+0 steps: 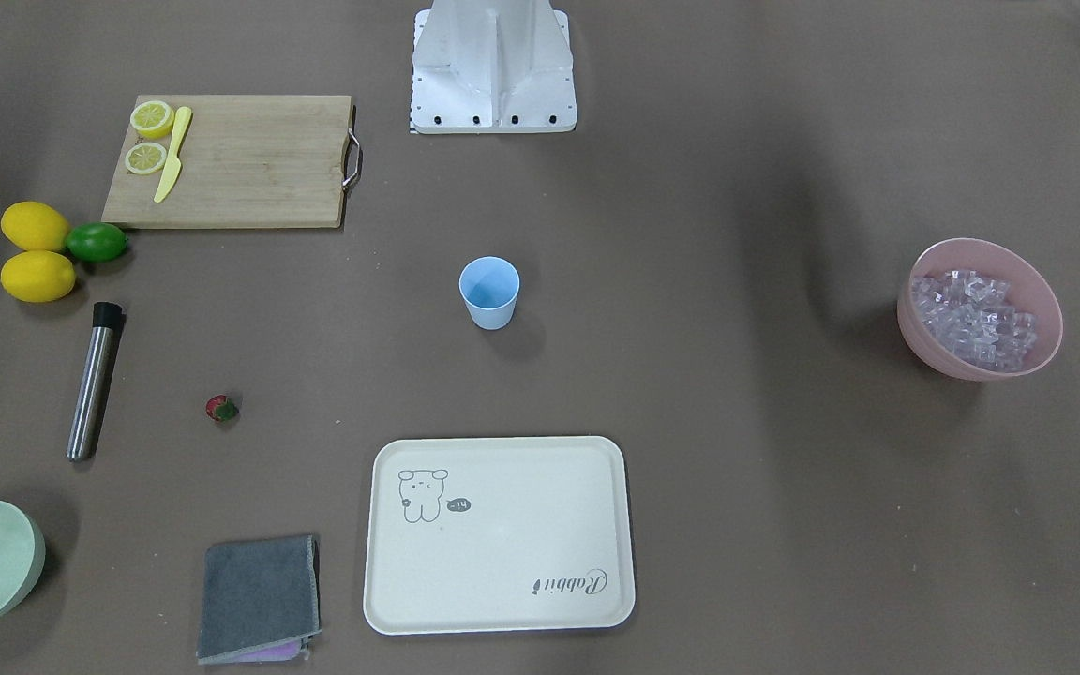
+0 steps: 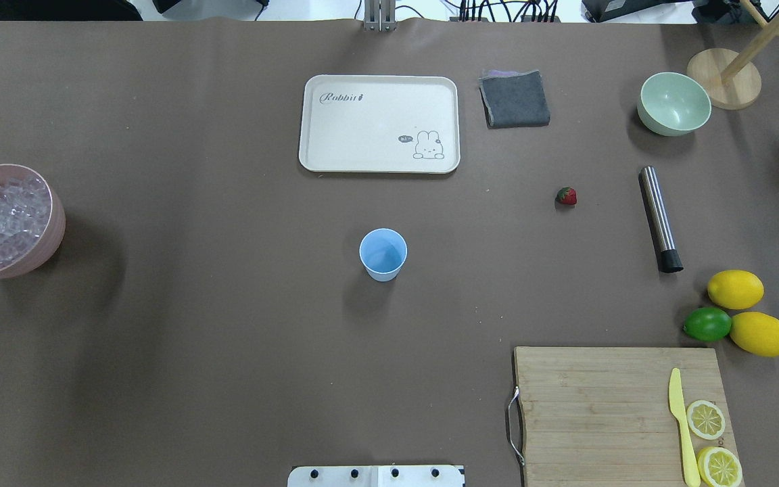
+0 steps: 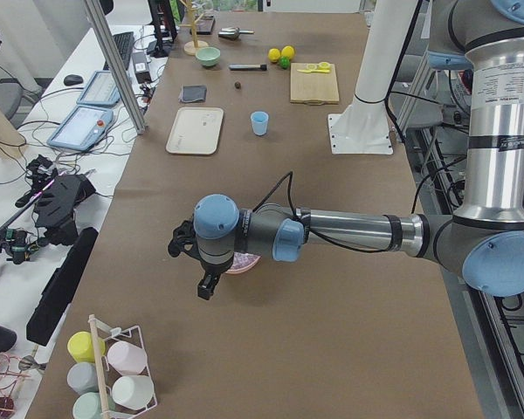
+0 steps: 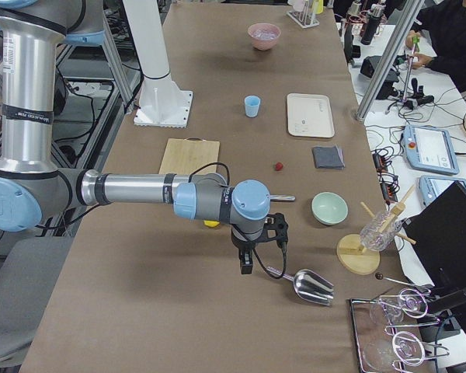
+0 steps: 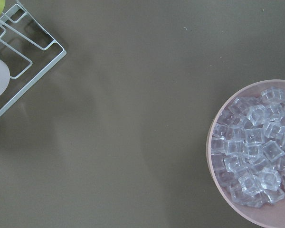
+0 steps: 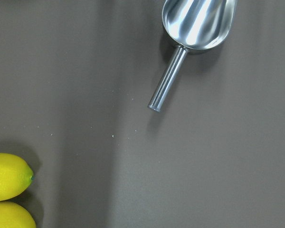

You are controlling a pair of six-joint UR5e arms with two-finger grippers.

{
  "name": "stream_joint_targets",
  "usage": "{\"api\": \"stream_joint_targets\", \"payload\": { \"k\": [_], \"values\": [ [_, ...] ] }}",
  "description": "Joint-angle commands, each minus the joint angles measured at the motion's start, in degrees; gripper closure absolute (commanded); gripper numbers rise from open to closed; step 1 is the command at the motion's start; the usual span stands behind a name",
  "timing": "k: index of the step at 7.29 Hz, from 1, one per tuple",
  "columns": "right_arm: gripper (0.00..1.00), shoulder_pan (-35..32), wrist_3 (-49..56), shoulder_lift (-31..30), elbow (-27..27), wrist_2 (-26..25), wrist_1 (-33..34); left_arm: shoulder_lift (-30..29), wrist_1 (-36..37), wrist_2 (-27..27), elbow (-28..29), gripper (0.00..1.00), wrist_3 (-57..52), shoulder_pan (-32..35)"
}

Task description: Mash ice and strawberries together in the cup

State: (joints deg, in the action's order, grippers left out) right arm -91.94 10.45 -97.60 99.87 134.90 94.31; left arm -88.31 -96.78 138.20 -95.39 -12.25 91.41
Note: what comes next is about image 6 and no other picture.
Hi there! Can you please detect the yellow lemon near lime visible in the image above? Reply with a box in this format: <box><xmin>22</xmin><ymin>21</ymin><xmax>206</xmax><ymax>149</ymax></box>
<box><xmin>0</xmin><ymin>153</ymin><xmax>34</xmax><ymax>201</ymax></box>

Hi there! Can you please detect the yellow lemon outer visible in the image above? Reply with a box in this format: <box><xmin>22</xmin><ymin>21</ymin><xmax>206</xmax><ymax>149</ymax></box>
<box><xmin>0</xmin><ymin>201</ymin><xmax>36</xmax><ymax>228</ymax></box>

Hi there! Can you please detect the metal ice scoop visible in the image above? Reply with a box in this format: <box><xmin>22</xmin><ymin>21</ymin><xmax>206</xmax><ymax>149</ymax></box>
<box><xmin>148</xmin><ymin>0</ymin><xmax>237</xmax><ymax>112</ymax></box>

